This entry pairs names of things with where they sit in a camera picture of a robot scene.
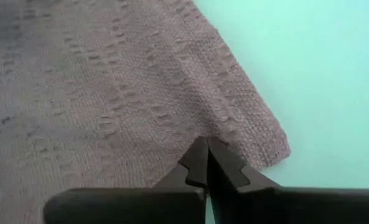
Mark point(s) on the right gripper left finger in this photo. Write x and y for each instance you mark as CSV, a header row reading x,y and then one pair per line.
x,y
125,207

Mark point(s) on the grey towel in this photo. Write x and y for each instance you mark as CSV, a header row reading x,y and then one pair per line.
x,y
94,93

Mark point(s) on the teal table mat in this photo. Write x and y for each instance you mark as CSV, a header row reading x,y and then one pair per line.
x,y
311,77

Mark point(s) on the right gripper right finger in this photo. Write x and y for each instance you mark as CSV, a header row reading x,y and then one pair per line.
x,y
280,205

